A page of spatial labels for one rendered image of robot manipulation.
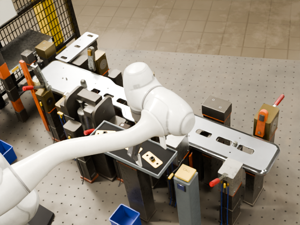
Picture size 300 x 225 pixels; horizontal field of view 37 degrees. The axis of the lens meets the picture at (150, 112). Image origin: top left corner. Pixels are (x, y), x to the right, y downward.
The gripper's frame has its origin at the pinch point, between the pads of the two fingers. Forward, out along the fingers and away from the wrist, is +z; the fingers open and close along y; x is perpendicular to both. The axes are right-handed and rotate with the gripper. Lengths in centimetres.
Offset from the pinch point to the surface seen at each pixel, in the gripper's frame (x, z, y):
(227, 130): 0.4, 20.3, 42.3
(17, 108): 110, 39, -14
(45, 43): 119, 14, 18
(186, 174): -14.6, 4.2, 4.5
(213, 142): -0.3, 20.2, 32.9
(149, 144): 7.1, 4.2, 4.4
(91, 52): 85, 11, 29
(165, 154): -1.6, 4.2, 5.4
